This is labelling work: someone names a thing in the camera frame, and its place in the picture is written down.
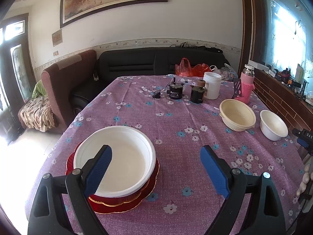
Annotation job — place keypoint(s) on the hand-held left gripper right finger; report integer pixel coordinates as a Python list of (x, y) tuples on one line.
[(214, 171)]

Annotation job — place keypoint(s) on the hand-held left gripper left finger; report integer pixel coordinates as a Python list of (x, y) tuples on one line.
[(99, 171)]

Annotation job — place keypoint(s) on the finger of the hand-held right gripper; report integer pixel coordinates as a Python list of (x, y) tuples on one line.
[(303, 142)]

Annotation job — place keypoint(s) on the red glass plate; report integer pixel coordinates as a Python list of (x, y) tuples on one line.
[(73, 161), (115, 208)]

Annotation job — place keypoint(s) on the large white foam plate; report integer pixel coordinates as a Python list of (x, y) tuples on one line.
[(127, 156)]

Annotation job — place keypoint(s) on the person's right hand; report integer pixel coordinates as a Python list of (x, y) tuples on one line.
[(303, 181)]

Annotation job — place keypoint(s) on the small white bowl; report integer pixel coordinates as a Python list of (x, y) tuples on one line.
[(273, 124)]

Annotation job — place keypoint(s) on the black flashlight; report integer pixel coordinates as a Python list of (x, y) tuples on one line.
[(304, 87)]

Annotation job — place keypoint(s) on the purple floral tablecloth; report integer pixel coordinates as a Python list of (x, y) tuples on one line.
[(171, 127)]

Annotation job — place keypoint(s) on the cream plastic bowl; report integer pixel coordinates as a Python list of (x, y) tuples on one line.
[(238, 112)]

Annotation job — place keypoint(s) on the white jug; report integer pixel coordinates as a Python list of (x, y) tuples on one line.
[(299, 72)]

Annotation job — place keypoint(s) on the black jar with cork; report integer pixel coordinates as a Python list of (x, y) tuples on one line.
[(197, 94)]

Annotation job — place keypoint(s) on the pink thermos with knitted sleeve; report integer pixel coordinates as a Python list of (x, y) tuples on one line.
[(245, 88)]

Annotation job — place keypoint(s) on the patterned beige blanket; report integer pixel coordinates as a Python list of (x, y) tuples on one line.
[(36, 113)]

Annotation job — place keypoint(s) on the white plastic jar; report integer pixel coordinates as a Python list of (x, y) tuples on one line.
[(212, 85)]

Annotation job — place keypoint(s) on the white flat box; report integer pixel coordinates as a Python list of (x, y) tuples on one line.
[(259, 64)]

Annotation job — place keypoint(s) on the black power adapter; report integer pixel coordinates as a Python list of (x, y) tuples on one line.
[(157, 95)]

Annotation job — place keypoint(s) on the brown armchair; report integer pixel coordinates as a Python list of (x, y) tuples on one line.
[(68, 78)]

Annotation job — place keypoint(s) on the clear plastic bag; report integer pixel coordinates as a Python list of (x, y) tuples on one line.
[(227, 72)]

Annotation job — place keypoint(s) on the green cloth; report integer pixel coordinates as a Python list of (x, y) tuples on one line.
[(39, 89)]

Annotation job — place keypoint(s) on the red plastic bag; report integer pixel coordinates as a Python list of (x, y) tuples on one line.
[(188, 68)]

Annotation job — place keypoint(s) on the black sofa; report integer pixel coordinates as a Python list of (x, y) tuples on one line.
[(137, 66)]

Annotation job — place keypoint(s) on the window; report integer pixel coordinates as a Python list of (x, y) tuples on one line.
[(286, 22)]

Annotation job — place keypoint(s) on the glass panel door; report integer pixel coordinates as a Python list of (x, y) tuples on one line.
[(14, 78)]

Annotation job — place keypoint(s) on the small wall plaque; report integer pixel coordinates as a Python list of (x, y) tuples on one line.
[(57, 37)]

